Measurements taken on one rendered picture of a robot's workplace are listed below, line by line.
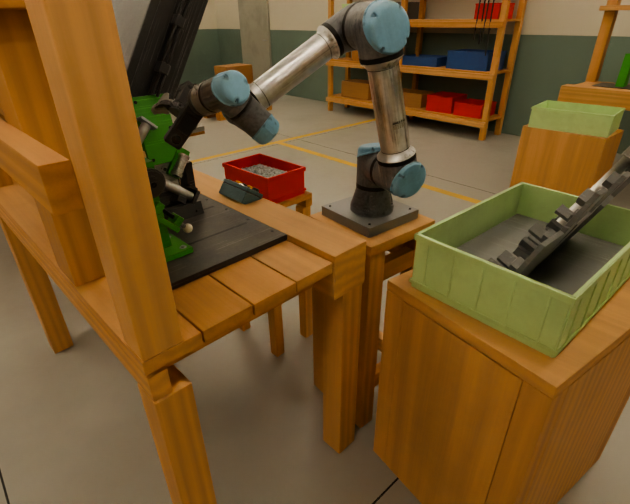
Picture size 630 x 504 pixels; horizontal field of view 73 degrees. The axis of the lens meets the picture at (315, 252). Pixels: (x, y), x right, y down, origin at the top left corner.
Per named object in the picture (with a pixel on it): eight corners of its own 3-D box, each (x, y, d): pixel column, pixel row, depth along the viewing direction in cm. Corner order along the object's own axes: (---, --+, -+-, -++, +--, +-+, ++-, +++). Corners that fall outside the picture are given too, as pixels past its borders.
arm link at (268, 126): (269, 117, 113) (239, 88, 106) (286, 125, 104) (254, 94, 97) (251, 140, 113) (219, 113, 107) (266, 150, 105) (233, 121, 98)
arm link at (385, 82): (402, 177, 143) (375, -6, 112) (431, 191, 131) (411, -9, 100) (372, 192, 140) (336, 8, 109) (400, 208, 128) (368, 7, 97)
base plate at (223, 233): (132, 165, 200) (132, 160, 199) (287, 240, 131) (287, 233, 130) (33, 187, 174) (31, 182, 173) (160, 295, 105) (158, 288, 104)
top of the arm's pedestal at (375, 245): (370, 203, 174) (371, 194, 172) (434, 230, 152) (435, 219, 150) (308, 225, 156) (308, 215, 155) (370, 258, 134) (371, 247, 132)
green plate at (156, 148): (172, 160, 148) (154, 97, 141) (183, 158, 142) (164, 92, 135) (141, 167, 141) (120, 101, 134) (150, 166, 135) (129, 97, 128)
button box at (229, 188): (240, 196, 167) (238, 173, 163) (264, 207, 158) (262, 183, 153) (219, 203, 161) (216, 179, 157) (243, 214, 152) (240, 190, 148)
